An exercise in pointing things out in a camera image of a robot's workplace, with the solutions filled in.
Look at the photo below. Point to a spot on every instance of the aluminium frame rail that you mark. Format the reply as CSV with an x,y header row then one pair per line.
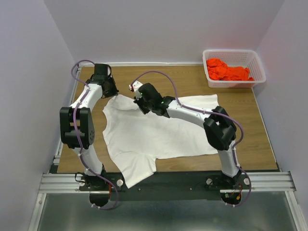
x,y
60,206

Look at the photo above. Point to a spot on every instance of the white plastic basket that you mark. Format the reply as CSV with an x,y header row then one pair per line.
x,y
235,58

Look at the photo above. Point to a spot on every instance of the orange t shirt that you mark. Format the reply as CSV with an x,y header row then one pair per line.
x,y
220,71

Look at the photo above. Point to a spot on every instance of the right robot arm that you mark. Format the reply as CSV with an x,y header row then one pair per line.
x,y
219,128

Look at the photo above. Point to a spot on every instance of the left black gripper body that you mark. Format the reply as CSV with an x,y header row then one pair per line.
x,y
112,90

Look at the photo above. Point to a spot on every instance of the white t shirt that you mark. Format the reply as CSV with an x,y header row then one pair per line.
x,y
135,140

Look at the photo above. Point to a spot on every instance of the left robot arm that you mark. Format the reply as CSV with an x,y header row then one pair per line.
x,y
76,123

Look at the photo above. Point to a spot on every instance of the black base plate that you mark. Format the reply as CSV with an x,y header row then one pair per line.
x,y
166,186

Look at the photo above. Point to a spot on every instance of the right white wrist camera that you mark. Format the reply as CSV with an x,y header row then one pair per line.
x,y
134,87

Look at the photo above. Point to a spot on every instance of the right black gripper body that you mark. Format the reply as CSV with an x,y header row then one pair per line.
x,y
145,108

